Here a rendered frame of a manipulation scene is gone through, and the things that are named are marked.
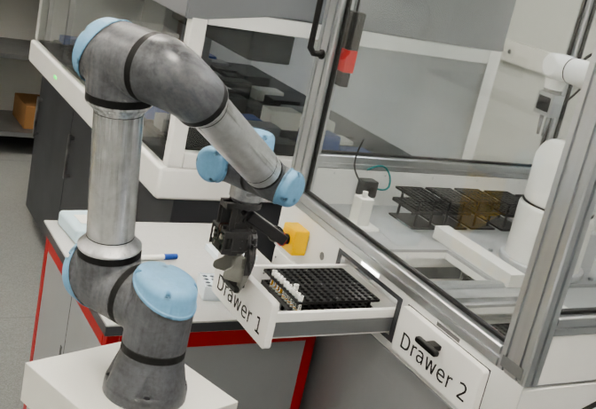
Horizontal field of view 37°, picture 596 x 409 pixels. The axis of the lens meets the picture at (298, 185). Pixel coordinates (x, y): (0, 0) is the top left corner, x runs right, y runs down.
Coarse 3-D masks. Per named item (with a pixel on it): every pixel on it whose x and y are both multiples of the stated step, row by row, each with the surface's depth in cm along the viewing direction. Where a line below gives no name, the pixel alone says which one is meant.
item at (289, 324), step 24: (264, 264) 214; (288, 264) 218; (312, 264) 221; (336, 264) 225; (288, 312) 191; (312, 312) 194; (336, 312) 197; (360, 312) 201; (384, 312) 204; (288, 336) 193
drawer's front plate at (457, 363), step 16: (400, 320) 200; (416, 320) 195; (400, 336) 200; (432, 336) 190; (400, 352) 200; (416, 352) 195; (448, 352) 186; (464, 352) 182; (416, 368) 195; (432, 368) 190; (448, 368) 185; (464, 368) 181; (480, 368) 177; (432, 384) 190; (448, 384) 185; (480, 384) 177; (464, 400) 181; (480, 400) 179
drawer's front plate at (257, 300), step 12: (216, 276) 210; (252, 276) 197; (216, 288) 210; (252, 288) 194; (264, 288) 192; (240, 300) 199; (252, 300) 194; (264, 300) 189; (276, 300) 188; (240, 312) 198; (252, 312) 194; (264, 312) 189; (276, 312) 187; (252, 324) 193; (264, 324) 189; (252, 336) 193; (264, 336) 188; (264, 348) 189
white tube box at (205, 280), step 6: (198, 276) 226; (204, 276) 226; (210, 276) 227; (198, 282) 226; (204, 282) 222; (210, 282) 222; (198, 288) 225; (204, 288) 219; (210, 288) 219; (204, 294) 219; (210, 294) 220; (204, 300) 220; (210, 300) 220; (216, 300) 221
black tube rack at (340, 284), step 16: (288, 272) 211; (304, 272) 214; (320, 272) 216; (336, 272) 218; (304, 288) 204; (320, 288) 207; (336, 288) 209; (352, 288) 210; (288, 304) 201; (304, 304) 203; (320, 304) 205; (336, 304) 203; (352, 304) 209; (368, 304) 208
